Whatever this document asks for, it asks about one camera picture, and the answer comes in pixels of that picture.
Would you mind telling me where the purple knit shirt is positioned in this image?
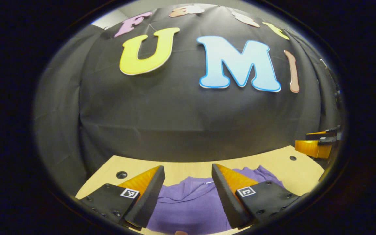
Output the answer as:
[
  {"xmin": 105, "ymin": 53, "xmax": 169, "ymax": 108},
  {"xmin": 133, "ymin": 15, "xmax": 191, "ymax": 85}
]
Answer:
[{"xmin": 146, "ymin": 165, "xmax": 285, "ymax": 235}]

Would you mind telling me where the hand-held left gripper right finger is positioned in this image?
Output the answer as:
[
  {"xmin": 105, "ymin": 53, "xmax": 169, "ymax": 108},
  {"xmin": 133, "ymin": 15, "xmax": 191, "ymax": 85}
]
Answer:
[{"xmin": 211, "ymin": 164, "xmax": 309, "ymax": 229}]

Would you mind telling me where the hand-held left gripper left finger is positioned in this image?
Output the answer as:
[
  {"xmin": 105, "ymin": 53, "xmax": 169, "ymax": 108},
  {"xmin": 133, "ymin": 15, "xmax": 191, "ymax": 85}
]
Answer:
[{"xmin": 79, "ymin": 165, "xmax": 166, "ymax": 229}]

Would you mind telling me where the black backdrop cloth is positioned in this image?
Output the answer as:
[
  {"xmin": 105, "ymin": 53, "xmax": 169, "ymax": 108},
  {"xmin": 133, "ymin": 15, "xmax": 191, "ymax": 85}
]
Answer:
[{"xmin": 33, "ymin": 3, "xmax": 343, "ymax": 196}]

